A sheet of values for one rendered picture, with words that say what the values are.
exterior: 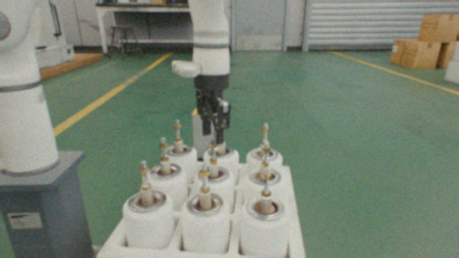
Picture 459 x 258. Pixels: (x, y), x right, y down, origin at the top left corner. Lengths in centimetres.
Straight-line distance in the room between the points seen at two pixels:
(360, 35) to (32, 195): 566
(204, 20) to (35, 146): 41
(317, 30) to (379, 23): 108
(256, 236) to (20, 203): 47
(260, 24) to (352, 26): 163
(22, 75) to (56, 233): 33
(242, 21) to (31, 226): 504
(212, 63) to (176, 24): 499
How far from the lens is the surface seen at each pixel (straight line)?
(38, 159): 70
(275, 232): 57
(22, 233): 78
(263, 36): 553
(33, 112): 68
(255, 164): 76
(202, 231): 58
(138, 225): 61
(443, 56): 434
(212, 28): 58
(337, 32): 579
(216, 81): 59
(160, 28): 561
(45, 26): 407
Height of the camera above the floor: 60
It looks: 21 degrees down
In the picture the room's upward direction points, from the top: straight up
